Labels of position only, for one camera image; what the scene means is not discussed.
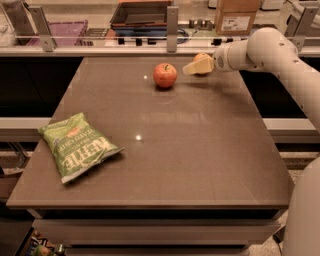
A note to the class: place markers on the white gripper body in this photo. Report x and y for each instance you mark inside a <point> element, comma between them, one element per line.
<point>221,61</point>

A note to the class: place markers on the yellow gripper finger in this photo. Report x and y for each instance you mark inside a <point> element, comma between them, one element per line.
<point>202,66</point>

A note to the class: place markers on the orange fruit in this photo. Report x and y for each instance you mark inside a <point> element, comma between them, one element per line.
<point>199,56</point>

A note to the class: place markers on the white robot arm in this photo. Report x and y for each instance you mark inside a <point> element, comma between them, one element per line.
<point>267,49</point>

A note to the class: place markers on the green jalapeno chip bag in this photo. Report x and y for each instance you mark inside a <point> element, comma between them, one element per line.
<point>76,146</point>

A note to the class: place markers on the cardboard box with label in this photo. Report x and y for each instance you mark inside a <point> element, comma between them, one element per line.
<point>235,17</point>

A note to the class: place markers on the red apple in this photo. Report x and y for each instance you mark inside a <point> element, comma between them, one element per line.
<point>164,75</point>

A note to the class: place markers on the dark open tray box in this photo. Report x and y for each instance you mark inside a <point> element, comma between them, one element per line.
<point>136,13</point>

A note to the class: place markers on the purple plastic crate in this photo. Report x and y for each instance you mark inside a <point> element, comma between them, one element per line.
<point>68,33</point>

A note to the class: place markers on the colourful items under table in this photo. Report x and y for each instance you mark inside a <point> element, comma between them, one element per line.
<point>38,245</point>

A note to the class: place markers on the middle metal railing bracket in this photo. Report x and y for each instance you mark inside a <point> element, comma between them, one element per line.
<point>172,27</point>

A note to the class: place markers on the metal railing bracket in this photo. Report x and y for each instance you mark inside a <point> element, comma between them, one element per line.
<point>47,43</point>
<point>172,27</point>
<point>297,28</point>

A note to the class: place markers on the right metal railing bracket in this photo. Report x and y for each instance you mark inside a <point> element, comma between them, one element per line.
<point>297,28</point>

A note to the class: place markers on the left metal railing bracket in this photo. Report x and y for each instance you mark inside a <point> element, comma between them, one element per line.
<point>47,43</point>

